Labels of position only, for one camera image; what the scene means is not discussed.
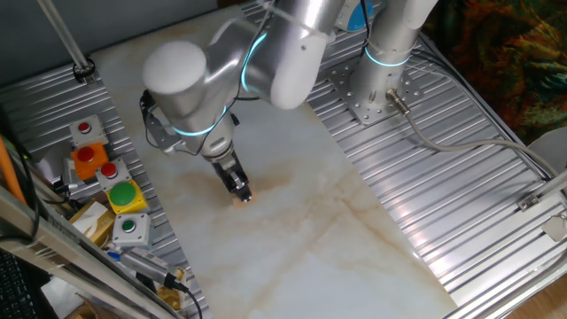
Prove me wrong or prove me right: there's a silver cylindrical device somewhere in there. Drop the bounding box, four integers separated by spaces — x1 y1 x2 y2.
106 245 186 289

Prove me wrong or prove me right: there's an aluminium profile bar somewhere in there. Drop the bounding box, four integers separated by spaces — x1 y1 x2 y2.
533 170 567 200

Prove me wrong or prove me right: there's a black pole clamp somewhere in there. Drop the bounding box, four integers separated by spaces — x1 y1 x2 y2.
72 57 97 84

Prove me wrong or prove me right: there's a white round object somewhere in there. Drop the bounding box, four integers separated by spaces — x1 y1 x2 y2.
526 127 567 176

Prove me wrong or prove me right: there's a small metal plate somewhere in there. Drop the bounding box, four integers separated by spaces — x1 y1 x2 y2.
541 214 567 243

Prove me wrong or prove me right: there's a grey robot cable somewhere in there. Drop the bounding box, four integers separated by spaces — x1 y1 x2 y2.
401 110 560 178

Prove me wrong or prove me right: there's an orange box red button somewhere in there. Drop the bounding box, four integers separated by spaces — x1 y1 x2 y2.
70 142 110 182

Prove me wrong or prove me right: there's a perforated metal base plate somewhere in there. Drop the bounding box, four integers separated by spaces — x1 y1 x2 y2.
328 59 425 127

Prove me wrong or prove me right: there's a yellow box green button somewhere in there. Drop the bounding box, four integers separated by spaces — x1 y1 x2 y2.
105 180 149 215

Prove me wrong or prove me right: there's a yellow cardboard box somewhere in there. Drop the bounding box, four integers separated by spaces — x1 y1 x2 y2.
67 198 117 247

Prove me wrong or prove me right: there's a small metal corner bracket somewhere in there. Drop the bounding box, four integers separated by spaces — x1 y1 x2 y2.
517 193 540 212

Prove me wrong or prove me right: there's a grey box large red button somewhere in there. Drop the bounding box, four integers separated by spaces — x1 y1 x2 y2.
95 158 133 192

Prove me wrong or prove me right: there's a grey box small red button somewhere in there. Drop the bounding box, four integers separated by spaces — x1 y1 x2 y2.
68 114 109 148

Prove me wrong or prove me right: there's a colourful patterned cloth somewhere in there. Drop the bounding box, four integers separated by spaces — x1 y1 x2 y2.
420 0 567 145

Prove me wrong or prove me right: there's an aluminium frame beam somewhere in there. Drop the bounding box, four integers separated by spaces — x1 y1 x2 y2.
0 185 183 319

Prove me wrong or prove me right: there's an aluminium pole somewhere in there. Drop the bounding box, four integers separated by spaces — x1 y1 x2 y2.
35 0 92 74

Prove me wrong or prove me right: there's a grey box green button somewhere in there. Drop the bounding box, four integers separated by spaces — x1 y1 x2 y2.
111 213 152 248

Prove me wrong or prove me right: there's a metal cable connector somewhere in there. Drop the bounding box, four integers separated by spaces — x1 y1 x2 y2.
384 88 411 117

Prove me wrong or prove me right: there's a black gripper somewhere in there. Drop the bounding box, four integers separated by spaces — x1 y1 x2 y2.
210 151 253 204

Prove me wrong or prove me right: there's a blue and white device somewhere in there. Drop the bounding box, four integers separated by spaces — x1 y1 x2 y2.
334 0 376 33

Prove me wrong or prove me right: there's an orange rod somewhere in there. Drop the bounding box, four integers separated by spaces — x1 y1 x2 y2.
0 136 27 206

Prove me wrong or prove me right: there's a black keyboard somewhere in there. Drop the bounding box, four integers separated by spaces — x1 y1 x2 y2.
0 250 40 319

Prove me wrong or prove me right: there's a black cable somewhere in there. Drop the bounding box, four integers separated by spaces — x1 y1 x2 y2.
172 283 205 319

